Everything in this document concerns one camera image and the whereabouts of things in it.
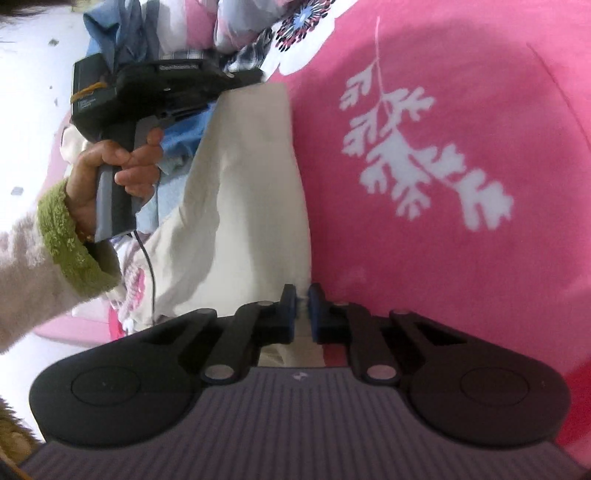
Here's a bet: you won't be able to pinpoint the cream cloth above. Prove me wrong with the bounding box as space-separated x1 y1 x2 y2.
59 122 100 169

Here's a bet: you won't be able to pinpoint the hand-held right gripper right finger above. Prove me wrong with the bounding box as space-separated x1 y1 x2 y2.
308 282 467 386

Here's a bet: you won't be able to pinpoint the pink quilt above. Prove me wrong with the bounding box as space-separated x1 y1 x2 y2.
157 0 282 52

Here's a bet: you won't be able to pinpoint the white pink knit sweater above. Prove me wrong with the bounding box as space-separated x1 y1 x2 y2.
108 240 158 337

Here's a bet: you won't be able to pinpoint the light blue cloth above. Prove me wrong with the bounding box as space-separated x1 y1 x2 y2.
139 104 218 232

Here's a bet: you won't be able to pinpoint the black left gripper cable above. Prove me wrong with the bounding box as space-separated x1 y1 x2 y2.
131 231 157 326

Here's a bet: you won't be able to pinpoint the pink floral blanket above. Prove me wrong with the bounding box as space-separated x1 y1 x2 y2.
108 0 591 467

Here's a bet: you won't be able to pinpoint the beige pants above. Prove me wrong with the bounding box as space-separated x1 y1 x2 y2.
117 83 334 370

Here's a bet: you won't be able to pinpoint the plaid cloth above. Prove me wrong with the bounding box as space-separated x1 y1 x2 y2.
226 28 278 73

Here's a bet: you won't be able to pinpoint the person's left hand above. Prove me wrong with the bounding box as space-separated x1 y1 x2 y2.
65 127 165 243

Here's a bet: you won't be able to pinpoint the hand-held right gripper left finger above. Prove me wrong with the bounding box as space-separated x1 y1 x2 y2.
139 284 298 386

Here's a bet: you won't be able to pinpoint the brown furry cloth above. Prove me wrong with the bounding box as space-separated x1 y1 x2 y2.
0 397 42 462

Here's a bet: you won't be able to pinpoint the person's left forearm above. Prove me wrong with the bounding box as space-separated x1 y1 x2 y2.
0 180 123 356

